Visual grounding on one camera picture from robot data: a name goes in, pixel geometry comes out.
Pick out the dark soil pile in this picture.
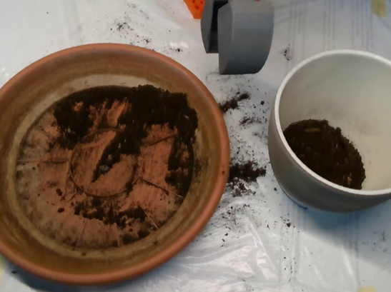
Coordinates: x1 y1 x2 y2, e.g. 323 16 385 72
40 72 203 235

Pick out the dark soil heap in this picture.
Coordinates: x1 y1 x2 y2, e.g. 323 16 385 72
276 114 374 191

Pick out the large spilled soil clump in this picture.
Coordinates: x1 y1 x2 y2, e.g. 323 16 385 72
227 158 268 185

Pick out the white ceramic pot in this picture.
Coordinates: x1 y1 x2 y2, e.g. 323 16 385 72
258 40 391 220

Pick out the clear plastic cover sheet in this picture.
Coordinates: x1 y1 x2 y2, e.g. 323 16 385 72
0 0 391 292

